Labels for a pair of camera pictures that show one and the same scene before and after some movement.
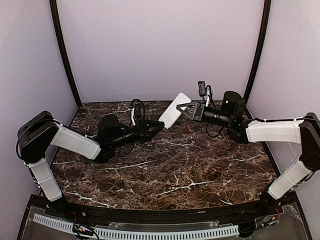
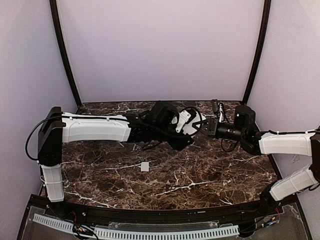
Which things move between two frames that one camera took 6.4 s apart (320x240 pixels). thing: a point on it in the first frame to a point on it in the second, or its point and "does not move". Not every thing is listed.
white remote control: x=172 y=113 to x=188 y=122
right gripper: x=198 y=112 to x=212 y=128
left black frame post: x=53 y=4 does not move
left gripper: x=144 y=130 to x=180 y=141
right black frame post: x=261 y=50 does not move
